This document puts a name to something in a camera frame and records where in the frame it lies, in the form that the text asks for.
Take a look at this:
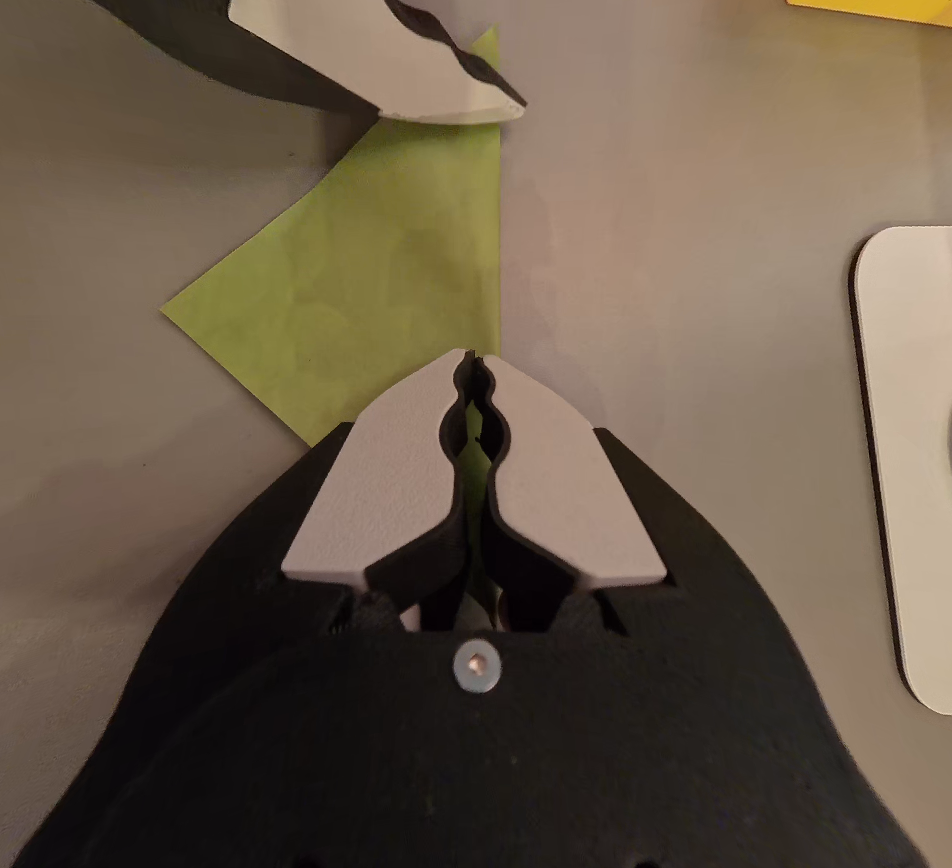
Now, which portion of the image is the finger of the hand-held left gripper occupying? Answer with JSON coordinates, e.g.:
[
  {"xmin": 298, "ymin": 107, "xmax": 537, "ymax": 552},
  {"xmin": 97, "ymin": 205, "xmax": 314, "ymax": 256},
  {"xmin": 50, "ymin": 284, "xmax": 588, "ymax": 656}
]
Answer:
[{"xmin": 227, "ymin": 0, "xmax": 529, "ymax": 122}]

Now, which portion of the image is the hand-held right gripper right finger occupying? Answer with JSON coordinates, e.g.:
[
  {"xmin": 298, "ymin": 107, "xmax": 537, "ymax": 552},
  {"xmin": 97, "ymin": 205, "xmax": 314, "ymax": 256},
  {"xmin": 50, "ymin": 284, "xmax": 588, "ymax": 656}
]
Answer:
[{"xmin": 473, "ymin": 355, "xmax": 669, "ymax": 635}]

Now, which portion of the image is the green origami paper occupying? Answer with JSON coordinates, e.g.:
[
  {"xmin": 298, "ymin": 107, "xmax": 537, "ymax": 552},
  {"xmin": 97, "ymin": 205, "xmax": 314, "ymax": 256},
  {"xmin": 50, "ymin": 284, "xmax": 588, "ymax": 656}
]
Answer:
[{"xmin": 160, "ymin": 26, "xmax": 505, "ymax": 612}]

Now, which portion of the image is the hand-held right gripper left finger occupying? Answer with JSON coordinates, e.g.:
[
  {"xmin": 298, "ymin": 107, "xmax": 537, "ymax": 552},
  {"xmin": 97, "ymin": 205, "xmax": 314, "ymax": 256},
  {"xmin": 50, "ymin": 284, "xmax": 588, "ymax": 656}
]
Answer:
[{"xmin": 281, "ymin": 347, "xmax": 477, "ymax": 633}]

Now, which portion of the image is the white rounded base plate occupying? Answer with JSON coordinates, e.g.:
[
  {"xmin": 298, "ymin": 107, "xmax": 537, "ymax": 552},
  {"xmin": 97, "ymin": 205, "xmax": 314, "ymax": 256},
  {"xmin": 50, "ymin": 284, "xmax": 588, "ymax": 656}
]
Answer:
[{"xmin": 848, "ymin": 225, "xmax": 952, "ymax": 717}]

